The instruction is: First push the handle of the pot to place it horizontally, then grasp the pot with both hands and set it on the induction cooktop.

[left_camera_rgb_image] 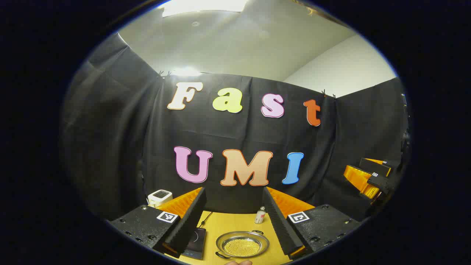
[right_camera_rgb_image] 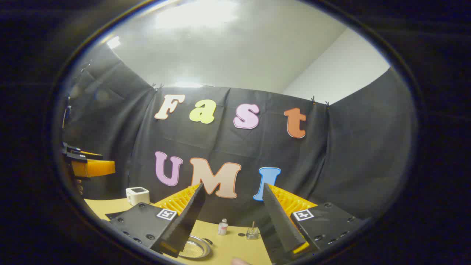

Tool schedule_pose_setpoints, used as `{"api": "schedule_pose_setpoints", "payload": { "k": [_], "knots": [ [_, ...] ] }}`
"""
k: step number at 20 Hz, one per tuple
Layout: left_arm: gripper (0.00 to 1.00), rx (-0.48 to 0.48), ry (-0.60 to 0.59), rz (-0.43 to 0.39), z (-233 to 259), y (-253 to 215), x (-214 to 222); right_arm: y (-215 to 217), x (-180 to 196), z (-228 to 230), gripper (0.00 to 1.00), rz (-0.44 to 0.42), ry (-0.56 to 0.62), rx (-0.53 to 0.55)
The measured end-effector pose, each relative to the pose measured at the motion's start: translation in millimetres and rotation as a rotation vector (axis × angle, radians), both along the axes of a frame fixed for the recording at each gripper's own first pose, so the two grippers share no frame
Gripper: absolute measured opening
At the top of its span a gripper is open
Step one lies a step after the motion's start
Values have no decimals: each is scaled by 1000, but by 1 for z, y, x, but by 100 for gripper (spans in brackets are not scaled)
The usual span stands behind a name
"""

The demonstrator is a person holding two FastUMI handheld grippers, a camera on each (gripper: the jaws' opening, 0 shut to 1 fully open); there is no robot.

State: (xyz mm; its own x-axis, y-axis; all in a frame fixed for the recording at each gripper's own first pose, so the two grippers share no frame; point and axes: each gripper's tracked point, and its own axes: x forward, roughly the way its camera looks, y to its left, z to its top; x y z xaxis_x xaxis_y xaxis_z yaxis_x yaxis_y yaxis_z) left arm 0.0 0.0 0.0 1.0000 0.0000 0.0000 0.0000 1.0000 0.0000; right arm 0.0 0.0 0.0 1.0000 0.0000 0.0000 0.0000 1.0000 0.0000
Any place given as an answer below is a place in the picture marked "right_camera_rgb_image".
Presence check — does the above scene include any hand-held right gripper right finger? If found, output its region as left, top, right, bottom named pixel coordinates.
left=262, top=183, right=368, bottom=264

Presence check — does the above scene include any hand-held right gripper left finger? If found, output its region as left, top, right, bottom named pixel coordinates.
left=109, top=182, right=206, bottom=258

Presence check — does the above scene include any pile of yellow soybeans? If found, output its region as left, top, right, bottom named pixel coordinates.
left=182, top=239, right=205, bottom=257

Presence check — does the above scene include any steel pot with black handle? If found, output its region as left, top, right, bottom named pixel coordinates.
left=179, top=236, right=213, bottom=259

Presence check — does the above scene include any white toaster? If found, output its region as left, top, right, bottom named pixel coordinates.
left=126, top=187, right=150, bottom=206

